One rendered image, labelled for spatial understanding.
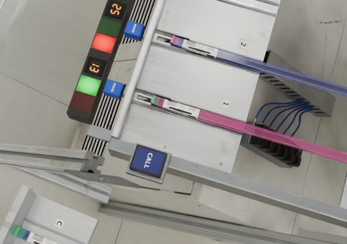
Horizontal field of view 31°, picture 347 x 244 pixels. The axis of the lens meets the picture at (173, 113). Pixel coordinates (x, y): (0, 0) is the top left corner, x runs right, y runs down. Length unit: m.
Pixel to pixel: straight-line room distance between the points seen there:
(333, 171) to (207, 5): 0.69
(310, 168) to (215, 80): 0.57
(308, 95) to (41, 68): 0.74
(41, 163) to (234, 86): 0.40
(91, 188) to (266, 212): 0.41
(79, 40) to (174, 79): 0.83
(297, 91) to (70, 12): 0.73
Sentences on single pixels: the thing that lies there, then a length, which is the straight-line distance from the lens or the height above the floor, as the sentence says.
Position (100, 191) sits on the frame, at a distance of 1.50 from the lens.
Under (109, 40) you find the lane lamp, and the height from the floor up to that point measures 0.67.
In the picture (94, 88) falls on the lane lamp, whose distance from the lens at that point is 1.05.
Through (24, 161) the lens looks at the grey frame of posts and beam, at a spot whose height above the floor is 0.43.
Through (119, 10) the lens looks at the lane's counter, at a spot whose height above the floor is 0.66.
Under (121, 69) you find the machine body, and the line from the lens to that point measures 1.69.
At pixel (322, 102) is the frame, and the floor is 0.66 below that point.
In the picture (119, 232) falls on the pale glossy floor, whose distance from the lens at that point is 1.94.
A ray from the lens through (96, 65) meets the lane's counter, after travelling 1.06.
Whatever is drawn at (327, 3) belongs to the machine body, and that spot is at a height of 0.62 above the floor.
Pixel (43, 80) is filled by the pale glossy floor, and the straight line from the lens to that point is 1.76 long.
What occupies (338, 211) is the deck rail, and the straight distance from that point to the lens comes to 1.02.
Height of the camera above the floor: 1.54
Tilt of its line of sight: 49 degrees down
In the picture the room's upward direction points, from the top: 90 degrees clockwise
